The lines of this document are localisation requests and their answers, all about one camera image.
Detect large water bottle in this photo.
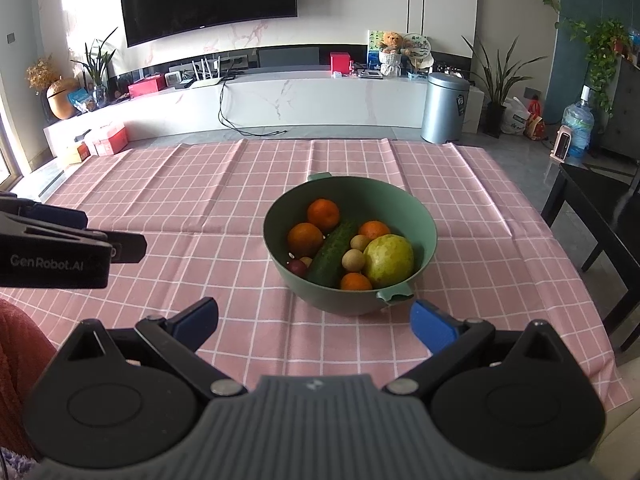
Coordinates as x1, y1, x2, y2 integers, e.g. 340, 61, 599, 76
562, 85, 596, 158

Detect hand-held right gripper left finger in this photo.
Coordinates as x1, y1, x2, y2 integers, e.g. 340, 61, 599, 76
65, 297, 247, 398

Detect orange round vase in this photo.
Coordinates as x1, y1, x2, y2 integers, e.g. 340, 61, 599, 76
46, 77, 81, 121

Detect pink checked tablecloth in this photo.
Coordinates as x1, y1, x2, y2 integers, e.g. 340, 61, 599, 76
10, 139, 633, 411

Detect white TV cabinet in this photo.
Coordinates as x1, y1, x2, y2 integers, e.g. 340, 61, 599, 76
44, 70, 485, 161

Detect small orange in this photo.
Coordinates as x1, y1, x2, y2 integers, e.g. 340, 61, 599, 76
340, 272, 374, 292

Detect green vine plant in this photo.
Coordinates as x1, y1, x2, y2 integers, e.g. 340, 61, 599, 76
555, 17, 632, 117

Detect white router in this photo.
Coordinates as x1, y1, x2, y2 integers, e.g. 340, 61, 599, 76
190, 58, 226, 87

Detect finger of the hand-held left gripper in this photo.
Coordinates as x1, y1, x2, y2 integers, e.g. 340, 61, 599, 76
0, 211, 147, 263
0, 192, 89, 231

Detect black chair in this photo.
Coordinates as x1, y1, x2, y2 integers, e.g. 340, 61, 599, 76
540, 162, 640, 352

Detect potted plant in glass vase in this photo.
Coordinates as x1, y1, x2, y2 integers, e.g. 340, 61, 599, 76
72, 27, 119, 107

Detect large yellow-green fruit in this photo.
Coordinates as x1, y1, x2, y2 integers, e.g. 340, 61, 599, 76
362, 234, 415, 289

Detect green bowl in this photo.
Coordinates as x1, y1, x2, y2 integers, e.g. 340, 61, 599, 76
263, 172, 438, 317

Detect round decorative fan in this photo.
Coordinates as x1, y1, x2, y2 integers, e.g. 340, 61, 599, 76
402, 33, 431, 59

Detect framed picture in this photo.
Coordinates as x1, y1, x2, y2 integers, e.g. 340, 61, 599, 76
367, 30, 389, 69

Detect black cable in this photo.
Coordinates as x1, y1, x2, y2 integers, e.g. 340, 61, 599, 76
217, 72, 289, 137

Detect brown teddy bear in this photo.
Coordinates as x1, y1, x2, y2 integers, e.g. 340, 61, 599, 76
377, 31, 413, 79

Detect pink storage box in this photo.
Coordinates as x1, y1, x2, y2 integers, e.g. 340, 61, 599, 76
92, 122, 129, 157

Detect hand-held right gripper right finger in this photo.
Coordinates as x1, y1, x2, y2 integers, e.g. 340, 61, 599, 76
382, 300, 568, 397

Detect person's red clothing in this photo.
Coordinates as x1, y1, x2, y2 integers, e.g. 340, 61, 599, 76
0, 297, 57, 461

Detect large orange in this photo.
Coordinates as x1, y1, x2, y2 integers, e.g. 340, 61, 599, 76
306, 199, 341, 233
287, 222, 325, 258
358, 220, 392, 241

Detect silver trash can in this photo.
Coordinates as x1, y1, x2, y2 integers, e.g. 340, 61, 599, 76
421, 72, 471, 145

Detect flat red box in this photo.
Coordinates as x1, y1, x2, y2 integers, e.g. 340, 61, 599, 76
128, 74, 166, 99

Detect white plastic bag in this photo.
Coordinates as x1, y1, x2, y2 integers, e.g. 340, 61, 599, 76
501, 97, 532, 135

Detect red bag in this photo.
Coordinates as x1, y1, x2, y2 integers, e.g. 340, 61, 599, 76
522, 99, 547, 140

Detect green cucumber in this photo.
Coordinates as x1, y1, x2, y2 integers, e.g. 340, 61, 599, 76
306, 221, 360, 286

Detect cardboard box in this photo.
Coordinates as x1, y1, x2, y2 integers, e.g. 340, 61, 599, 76
62, 130, 96, 166

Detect small pink heater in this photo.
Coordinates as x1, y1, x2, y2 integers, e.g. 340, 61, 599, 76
550, 127, 574, 162

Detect potted long-leaf plant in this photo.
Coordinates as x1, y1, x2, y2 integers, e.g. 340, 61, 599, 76
461, 35, 523, 138

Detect dried yellow flowers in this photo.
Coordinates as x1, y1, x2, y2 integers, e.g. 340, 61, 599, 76
26, 56, 61, 92

